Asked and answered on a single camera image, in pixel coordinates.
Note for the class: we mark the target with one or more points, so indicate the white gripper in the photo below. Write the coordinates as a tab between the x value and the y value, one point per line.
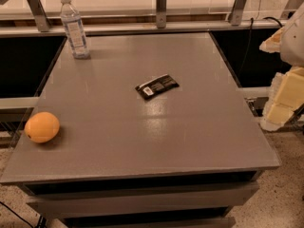
294	43

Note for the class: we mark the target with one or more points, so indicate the black rxbar chocolate wrapper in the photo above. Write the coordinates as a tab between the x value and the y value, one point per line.
155	87

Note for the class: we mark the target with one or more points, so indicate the clear plastic water bottle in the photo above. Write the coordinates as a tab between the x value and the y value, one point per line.
73	26

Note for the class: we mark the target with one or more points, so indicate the grey lower drawer front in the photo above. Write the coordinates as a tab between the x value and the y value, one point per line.
182	223

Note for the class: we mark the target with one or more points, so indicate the grey drawer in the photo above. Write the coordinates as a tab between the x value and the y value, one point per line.
143	200
182	223

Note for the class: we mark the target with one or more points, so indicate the orange fruit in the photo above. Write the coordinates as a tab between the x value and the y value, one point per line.
42	127

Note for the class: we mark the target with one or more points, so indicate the grey upper drawer front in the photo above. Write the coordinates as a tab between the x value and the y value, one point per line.
143	200

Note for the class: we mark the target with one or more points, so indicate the right metal bracket post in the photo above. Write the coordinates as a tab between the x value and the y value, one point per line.
235	17

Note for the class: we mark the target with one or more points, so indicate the metal bracket post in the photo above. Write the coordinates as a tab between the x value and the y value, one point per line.
235	17
161	14
39	15

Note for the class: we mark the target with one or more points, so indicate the middle metal bracket post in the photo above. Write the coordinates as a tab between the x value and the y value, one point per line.
161	14

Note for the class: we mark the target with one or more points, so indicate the left metal bracket post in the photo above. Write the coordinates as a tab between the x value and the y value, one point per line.
39	15

